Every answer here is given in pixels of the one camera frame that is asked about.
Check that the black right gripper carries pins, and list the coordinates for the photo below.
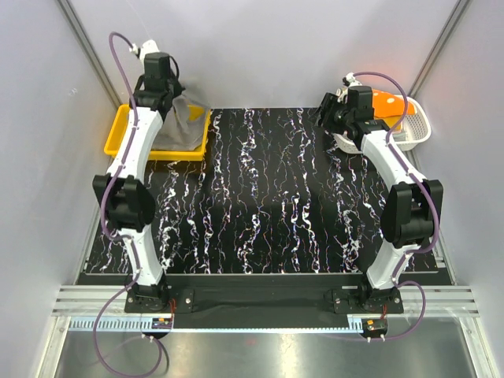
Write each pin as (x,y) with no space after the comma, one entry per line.
(330,103)

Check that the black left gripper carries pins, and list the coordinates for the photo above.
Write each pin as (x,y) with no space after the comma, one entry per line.
(177,89)

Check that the grey towel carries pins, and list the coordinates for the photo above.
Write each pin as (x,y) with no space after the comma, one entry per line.
(184,124)

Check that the orange white patterned towel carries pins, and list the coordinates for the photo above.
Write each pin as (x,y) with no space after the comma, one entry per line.
(385,104)

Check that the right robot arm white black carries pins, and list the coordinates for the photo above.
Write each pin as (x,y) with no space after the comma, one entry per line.
(410,218)

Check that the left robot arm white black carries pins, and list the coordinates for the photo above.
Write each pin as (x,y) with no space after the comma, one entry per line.
(127,207)

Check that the yellow plastic bin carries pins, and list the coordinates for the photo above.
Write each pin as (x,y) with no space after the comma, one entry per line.
(120,125)

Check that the white perforated plastic basket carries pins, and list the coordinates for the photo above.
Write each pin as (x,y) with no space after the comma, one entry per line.
(415,128)

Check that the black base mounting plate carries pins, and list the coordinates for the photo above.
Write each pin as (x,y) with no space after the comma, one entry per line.
(255,318)

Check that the right small electronics board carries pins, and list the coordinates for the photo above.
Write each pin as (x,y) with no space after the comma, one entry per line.
(376,327)

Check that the small electronics board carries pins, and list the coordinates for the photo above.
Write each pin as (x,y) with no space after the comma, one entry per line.
(376,327)
(162,323)

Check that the left small electronics board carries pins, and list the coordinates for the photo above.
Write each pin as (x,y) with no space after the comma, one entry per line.
(162,323)

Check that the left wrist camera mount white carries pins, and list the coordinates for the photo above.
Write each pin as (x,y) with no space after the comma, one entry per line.
(148,47)

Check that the aluminium frame rail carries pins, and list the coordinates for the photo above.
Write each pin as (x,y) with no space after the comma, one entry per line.
(440,301)

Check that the white slotted cable duct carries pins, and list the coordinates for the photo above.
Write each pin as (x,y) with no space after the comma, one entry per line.
(111,324)

